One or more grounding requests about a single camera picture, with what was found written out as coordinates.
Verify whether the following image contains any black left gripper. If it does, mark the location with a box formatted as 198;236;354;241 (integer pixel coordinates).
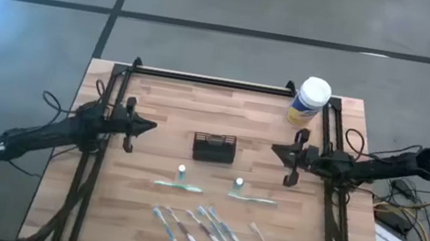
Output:
106;93;162;158

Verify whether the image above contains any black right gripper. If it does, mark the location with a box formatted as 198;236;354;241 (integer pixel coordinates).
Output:
265;124;327;193

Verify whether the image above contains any small teal bottle white cap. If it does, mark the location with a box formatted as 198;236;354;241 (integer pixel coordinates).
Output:
175;163;188;182
231;175;245;195

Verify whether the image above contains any toothpaste tube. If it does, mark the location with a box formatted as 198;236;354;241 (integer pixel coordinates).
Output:
226;190;280;208

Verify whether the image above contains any blue toothbrush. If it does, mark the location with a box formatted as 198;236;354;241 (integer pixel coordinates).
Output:
147;204;193;241
202;205;256;241
191;204;239;241

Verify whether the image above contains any purple toothbrush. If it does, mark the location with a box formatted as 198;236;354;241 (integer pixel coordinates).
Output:
180;209;231;241
159;205;208;241

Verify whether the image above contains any Lysol wipes canister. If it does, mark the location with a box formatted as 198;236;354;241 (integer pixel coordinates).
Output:
285;73;335;131

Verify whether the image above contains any black power adapter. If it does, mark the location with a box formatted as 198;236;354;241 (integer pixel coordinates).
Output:
388;177;416;200

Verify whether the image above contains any black power strip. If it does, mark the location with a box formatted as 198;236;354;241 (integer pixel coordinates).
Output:
370;204;416;238

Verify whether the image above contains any black wire caddy basket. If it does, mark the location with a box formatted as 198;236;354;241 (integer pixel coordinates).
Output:
190;129;239;168

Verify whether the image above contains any black aluminium rig frame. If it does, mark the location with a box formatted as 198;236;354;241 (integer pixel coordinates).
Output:
21;42;412;241

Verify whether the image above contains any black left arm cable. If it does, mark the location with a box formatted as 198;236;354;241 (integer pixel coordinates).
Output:
38;69;118;131

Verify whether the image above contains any yellow floor cable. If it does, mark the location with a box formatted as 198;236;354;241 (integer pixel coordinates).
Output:
367;184;430;241

